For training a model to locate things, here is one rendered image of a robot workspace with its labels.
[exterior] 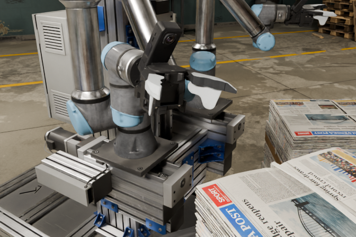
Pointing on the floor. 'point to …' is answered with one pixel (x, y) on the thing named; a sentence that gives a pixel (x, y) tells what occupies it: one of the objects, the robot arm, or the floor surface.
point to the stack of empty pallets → (339, 3)
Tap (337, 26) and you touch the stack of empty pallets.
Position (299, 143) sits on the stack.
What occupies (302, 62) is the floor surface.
